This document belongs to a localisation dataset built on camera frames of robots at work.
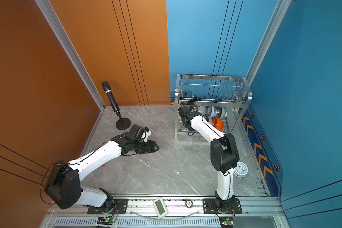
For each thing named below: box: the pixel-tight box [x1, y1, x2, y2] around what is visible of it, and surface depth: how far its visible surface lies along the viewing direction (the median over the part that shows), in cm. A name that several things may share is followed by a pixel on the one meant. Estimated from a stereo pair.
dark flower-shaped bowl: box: [219, 106, 228, 120], surface depth 104 cm
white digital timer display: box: [152, 197, 169, 219], surface depth 72 cm
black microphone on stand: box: [101, 81, 132, 131], surface depth 93 cm
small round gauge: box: [185, 199, 194, 209], surface depth 71 cm
